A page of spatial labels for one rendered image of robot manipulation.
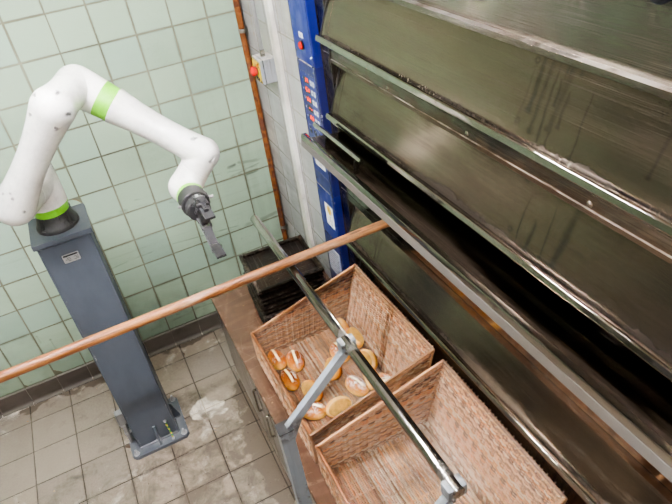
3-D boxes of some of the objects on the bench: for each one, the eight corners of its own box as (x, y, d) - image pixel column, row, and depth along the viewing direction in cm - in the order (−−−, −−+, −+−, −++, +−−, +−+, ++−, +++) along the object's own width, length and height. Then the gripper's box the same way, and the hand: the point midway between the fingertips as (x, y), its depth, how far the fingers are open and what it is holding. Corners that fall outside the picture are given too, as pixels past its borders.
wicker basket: (445, 410, 207) (444, 354, 190) (561, 553, 164) (573, 498, 148) (318, 473, 193) (305, 419, 176) (409, 647, 150) (403, 598, 134)
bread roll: (304, 387, 220) (302, 377, 217) (288, 395, 218) (285, 385, 215) (293, 370, 228) (290, 360, 224) (277, 378, 226) (274, 368, 222)
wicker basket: (362, 312, 251) (355, 260, 234) (439, 403, 209) (438, 348, 192) (255, 359, 236) (240, 308, 220) (315, 468, 194) (302, 414, 178)
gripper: (197, 167, 183) (218, 197, 167) (217, 233, 197) (237, 266, 181) (174, 175, 180) (192, 206, 164) (195, 241, 195) (214, 275, 179)
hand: (215, 236), depth 174 cm, fingers open, 13 cm apart
